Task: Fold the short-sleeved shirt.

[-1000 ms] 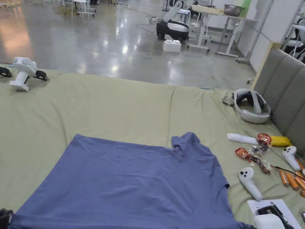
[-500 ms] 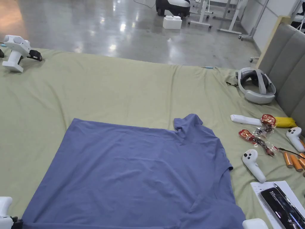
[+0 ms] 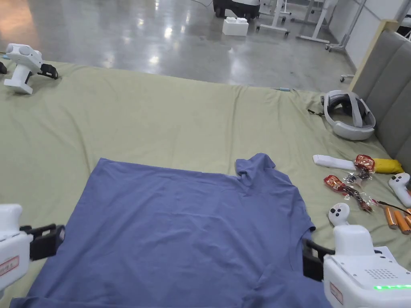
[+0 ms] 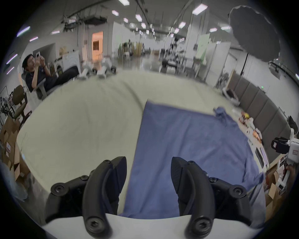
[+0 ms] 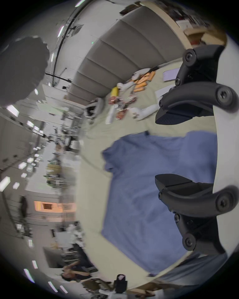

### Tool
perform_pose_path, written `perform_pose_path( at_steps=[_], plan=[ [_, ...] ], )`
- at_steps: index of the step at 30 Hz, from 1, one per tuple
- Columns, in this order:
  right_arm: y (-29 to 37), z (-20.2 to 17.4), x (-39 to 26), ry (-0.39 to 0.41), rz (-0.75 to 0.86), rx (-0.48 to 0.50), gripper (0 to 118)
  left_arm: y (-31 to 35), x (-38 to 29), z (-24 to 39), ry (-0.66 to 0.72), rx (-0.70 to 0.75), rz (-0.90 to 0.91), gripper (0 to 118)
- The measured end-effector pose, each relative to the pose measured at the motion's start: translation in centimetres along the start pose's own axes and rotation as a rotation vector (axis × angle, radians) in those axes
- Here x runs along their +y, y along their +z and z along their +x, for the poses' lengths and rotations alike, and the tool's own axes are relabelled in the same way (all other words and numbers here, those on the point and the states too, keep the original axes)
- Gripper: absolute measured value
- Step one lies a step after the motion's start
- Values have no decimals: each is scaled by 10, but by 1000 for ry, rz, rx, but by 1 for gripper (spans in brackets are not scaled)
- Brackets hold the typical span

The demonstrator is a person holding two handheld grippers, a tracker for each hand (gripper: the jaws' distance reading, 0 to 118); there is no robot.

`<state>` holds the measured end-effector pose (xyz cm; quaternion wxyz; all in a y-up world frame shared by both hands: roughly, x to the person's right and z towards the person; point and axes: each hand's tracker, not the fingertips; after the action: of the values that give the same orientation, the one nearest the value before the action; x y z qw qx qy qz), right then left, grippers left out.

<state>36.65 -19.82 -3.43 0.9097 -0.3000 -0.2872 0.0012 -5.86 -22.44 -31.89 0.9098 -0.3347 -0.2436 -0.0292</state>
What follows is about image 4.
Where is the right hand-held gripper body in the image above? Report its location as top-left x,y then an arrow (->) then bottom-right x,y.
271,129 -> 299,164

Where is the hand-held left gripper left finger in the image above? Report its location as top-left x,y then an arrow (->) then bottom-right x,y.
44,156 -> 128,239

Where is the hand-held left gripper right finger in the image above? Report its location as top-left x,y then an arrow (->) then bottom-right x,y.
171,156 -> 253,239

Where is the blue shirt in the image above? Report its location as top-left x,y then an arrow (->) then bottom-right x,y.
119,99 -> 265,220

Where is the person's right hand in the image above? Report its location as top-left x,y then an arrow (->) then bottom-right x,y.
285,164 -> 297,185

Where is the cardboard carton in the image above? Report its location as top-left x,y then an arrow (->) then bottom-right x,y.
265,183 -> 282,221

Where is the bed with pale green sheet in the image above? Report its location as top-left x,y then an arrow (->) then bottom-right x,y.
16,70 -> 269,230

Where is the pile of cardboard cartons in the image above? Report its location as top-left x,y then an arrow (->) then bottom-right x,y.
0,115 -> 31,182

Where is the grey office chair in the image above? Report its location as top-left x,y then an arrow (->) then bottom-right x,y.
21,72 -> 57,101

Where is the black photo umbrella on stand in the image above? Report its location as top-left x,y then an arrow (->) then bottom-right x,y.
228,5 -> 281,76

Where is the olive office chair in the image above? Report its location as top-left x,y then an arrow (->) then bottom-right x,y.
11,85 -> 32,123

